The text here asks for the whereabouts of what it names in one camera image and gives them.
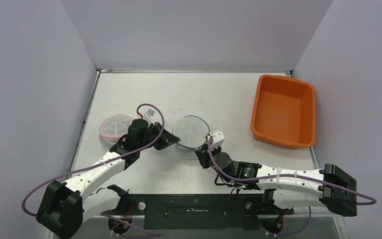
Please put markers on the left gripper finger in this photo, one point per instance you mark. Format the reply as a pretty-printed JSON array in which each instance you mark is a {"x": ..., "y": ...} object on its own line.
[
  {"x": 162, "y": 145},
  {"x": 164, "y": 138}
]

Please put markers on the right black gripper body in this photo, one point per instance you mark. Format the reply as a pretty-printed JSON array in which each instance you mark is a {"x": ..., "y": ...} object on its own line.
[{"x": 203, "y": 155}]

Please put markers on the blue-trimmed mesh laundry bag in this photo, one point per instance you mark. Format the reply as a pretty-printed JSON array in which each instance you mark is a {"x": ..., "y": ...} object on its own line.
[{"x": 191, "y": 130}]

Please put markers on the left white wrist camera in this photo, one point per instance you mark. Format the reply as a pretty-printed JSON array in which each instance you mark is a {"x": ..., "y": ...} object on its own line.
[{"x": 148, "y": 116}]

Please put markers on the orange plastic bin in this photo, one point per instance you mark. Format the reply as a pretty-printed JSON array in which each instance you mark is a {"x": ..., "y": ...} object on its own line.
[{"x": 284, "y": 112}]

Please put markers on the pink-trimmed mesh laundry bag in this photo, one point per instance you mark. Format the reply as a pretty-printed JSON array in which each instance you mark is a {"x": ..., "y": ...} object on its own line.
[{"x": 114, "y": 127}]

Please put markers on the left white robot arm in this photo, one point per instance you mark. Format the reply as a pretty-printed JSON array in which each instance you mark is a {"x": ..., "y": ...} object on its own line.
[{"x": 66, "y": 205}]

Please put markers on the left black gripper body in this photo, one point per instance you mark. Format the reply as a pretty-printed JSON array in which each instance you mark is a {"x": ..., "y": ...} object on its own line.
[{"x": 151, "y": 134}]

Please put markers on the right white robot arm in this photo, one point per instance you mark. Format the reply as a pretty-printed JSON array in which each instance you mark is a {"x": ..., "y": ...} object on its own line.
[{"x": 330, "y": 187}]

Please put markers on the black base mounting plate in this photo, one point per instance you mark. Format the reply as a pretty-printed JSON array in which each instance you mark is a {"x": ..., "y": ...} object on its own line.
[{"x": 200, "y": 211}]

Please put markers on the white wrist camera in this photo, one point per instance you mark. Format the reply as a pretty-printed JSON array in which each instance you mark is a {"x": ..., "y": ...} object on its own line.
[
  {"x": 215, "y": 137},
  {"x": 148, "y": 116}
]

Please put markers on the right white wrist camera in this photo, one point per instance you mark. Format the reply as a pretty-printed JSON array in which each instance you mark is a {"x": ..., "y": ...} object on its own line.
[{"x": 215, "y": 137}]

